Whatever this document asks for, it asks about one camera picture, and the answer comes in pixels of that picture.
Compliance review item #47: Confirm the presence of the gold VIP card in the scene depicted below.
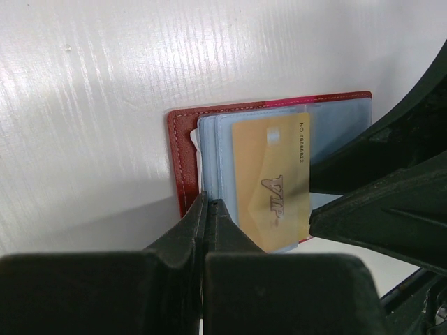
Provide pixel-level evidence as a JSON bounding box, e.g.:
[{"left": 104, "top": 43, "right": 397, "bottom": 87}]
[{"left": 232, "top": 112, "right": 311, "bottom": 252}]

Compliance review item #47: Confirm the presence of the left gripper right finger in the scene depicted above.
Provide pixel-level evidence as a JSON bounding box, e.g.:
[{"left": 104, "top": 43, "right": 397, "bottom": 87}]
[{"left": 203, "top": 200, "right": 388, "bottom": 334}]

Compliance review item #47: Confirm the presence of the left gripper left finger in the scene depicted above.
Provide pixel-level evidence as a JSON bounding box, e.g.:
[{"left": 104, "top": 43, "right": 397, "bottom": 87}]
[{"left": 1, "top": 193, "right": 208, "bottom": 334}]

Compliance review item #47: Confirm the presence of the red leather card holder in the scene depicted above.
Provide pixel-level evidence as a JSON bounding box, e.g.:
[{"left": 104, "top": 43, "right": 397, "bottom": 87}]
[{"left": 165, "top": 90, "right": 374, "bottom": 253}]

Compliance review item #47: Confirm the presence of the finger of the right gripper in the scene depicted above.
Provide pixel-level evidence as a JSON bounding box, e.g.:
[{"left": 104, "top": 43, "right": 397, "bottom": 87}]
[
  {"left": 309, "top": 153, "right": 446, "bottom": 275},
  {"left": 309, "top": 47, "right": 446, "bottom": 195}
]

